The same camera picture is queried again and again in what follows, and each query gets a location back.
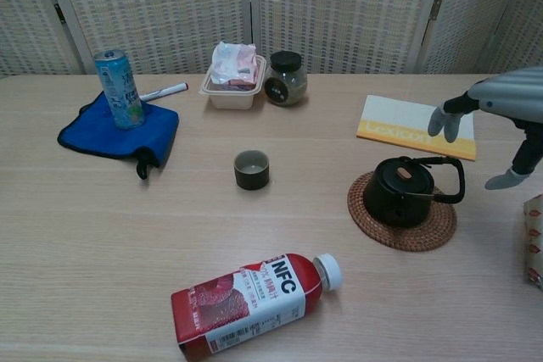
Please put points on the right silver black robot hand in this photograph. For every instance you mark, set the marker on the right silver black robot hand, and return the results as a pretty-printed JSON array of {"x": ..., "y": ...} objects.
[{"x": 509, "y": 95}]

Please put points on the black teapot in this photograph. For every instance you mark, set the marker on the black teapot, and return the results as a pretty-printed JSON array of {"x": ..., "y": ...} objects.
[{"x": 399, "y": 205}]

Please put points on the small dark tea cup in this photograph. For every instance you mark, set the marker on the small dark tea cup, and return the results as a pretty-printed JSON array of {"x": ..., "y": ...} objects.
[{"x": 252, "y": 177}]

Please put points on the white yellow Lexicon book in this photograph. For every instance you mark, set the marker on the white yellow Lexicon book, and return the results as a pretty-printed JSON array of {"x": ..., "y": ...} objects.
[{"x": 399, "y": 116}]

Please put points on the brass screen hinge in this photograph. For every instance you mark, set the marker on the brass screen hinge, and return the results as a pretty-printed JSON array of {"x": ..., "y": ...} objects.
[
  {"x": 435, "y": 9},
  {"x": 59, "y": 13}
]

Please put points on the gold red-patterned snack bag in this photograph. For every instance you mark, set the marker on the gold red-patterned snack bag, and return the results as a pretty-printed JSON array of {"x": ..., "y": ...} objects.
[{"x": 535, "y": 243}]

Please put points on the round woven rattan coaster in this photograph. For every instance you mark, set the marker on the round woven rattan coaster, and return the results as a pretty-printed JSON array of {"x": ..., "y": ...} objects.
[{"x": 424, "y": 239}]

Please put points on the glass jar black lid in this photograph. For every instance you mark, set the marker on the glass jar black lid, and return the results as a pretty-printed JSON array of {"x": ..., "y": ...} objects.
[{"x": 286, "y": 82}]

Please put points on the pink white snack packet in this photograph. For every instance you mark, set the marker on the pink white snack packet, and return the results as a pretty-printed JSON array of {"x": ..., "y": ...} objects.
[{"x": 231, "y": 63}]

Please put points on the beige plastic food tray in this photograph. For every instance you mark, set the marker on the beige plastic food tray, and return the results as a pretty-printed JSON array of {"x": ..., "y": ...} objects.
[{"x": 229, "y": 101}]

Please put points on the red NFC juice bottle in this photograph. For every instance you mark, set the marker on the red NFC juice bottle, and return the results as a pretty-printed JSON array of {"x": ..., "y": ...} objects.
[{"x": 246, "y": 311}]

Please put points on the white marker pen red cap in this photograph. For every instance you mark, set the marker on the white marker pen red cap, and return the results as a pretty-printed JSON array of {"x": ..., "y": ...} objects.
[{"x": 165, "y": 90}]

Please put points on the woven folding screen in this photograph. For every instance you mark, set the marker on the woven folding screen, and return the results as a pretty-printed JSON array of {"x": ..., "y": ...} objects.
[{"x": 169, "y": 10}]

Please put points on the light blue drink can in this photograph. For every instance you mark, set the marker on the light blue drink can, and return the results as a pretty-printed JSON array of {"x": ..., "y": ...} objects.
[{"x": 121, "y": 90}]

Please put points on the blue microfibre cloth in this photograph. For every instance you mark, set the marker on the blue microfibre cloth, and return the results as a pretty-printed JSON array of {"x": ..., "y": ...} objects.
[{"x": 97, "y": 133}]

